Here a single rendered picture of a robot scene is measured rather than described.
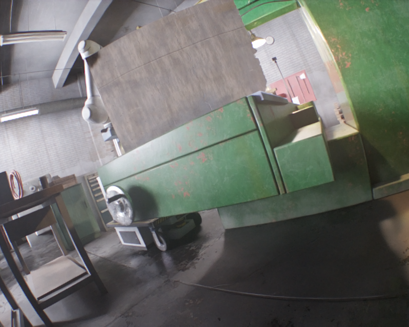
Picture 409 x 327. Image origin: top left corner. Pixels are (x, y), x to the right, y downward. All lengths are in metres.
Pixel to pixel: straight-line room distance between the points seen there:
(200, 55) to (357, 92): 1.06
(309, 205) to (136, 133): 1.27
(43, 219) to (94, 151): 7.18
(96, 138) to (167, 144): 8.23
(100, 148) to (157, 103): 7.77
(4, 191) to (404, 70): 2.78
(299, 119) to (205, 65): 0.60
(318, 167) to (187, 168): 0.46
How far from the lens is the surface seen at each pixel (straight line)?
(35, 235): 6.31
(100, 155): 8.91
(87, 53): 2.03
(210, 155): 0.76
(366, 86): 1.67
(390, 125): 1.71
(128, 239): 2.25
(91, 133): 9.09
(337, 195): 1.65
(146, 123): 1.31
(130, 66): 1.33
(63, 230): 3.58
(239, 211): 1.82
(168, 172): 0.88
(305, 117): 1.29
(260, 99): 0.70
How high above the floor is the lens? 0.72
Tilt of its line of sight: 4 degrees down
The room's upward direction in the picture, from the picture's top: 20 degrees counter-clockwise
